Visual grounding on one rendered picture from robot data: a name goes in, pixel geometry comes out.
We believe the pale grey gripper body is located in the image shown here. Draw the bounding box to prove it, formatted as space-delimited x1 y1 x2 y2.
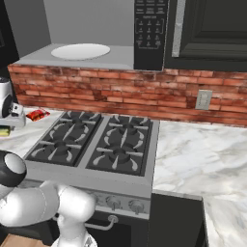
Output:
0 114 27 129

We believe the yellow green sponge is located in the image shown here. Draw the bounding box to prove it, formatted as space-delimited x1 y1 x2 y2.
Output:
0 126 13 138

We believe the black microwave door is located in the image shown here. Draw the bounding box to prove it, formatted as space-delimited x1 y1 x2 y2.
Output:
0 0 20 69

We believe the white round microwave plate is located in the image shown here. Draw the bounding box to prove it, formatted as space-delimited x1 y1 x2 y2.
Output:
50 42 112 62

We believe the black open microwave oven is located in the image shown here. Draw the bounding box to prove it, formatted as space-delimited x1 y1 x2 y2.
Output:
7 0 169 72

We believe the red snack packet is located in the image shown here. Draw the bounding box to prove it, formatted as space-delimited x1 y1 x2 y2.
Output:
25 108 51 123

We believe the steel stove with black grates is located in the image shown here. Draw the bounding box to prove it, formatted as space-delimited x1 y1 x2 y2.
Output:
18 110 161 247

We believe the silver stove knob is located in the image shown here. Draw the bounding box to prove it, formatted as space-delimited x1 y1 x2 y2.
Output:
106 195 123 210
92 192 101 206
127 199 145 215

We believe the black oven door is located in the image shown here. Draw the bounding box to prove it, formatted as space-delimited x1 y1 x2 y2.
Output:
18 210 151 247

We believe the dark base cabinet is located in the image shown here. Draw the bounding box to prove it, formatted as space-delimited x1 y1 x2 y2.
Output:
149 191 208 247

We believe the dark cupboard door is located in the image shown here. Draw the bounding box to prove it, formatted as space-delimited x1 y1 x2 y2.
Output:
163 0 247 73

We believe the silver oven door handle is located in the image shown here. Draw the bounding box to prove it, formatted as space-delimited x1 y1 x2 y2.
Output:
52 214 120 233

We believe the grey wall socket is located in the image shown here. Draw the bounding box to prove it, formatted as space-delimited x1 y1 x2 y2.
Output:
195 89 213 111

